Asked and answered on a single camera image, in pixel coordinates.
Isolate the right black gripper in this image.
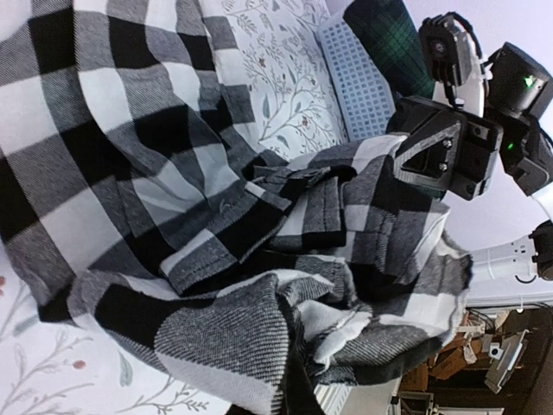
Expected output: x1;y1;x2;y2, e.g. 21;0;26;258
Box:
386;96;504;200

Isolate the black white checkered shirt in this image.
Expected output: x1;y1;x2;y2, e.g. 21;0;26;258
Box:
1;1;472;414

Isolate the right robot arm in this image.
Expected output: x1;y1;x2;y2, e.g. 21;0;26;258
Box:
387;42;552;216

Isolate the light blue perforated basket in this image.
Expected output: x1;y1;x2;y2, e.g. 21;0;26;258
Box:
318;12;395;141

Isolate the dark green plaid garment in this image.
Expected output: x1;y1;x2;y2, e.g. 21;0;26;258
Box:
343;0;435;99

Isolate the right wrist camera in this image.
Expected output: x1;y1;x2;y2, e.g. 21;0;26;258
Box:
418;11;483;86

